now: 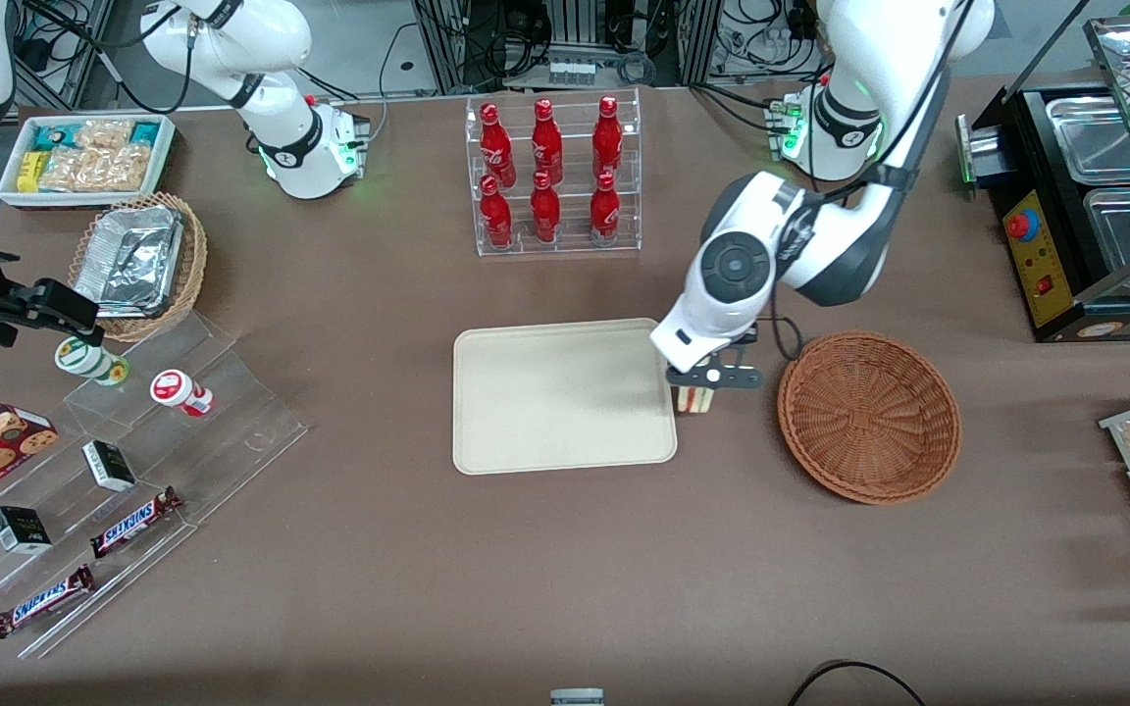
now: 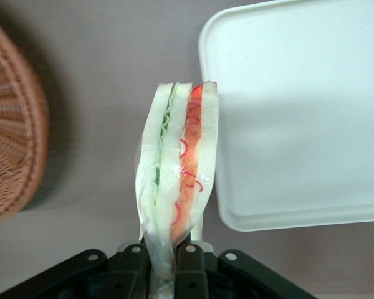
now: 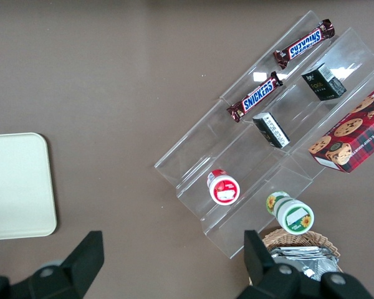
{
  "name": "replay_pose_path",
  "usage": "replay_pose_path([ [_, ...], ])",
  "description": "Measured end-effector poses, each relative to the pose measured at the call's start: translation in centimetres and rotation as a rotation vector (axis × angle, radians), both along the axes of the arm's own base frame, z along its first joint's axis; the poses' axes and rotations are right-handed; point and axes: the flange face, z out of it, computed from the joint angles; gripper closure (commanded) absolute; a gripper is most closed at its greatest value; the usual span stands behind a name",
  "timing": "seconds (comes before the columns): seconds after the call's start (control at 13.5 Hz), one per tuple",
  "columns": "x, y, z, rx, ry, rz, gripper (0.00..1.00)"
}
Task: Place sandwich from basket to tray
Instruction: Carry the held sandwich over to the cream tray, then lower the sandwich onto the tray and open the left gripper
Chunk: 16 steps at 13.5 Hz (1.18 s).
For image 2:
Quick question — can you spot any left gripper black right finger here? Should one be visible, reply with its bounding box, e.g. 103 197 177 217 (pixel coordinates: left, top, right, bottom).
174 244 234 299

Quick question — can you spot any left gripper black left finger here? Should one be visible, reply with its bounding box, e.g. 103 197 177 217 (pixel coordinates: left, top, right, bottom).
90 242 151 299

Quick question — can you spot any pale rectangular plastic tray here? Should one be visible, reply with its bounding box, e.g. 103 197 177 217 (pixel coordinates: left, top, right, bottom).
198 0 374 233

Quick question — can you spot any plastic-wrapped triangle sandwich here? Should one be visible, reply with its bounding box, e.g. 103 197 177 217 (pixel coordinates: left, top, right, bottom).
133 80 221 299

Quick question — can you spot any round brown wicker basket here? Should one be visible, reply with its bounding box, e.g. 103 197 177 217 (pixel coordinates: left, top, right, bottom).
0 11 50 227

